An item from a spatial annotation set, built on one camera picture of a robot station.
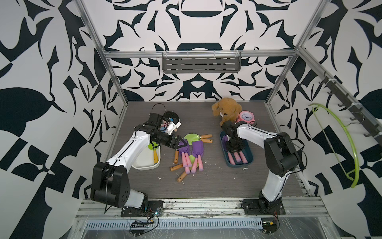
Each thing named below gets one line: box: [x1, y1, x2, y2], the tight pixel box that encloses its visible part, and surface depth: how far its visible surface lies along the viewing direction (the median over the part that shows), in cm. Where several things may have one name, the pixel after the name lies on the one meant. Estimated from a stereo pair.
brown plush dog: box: [211, 97, 243, 127], surface depth 97 cm
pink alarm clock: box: [236, 110, 256, 125], surface depth 110 cm
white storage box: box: [131, 144, 161, 171], surface depth 91 cm
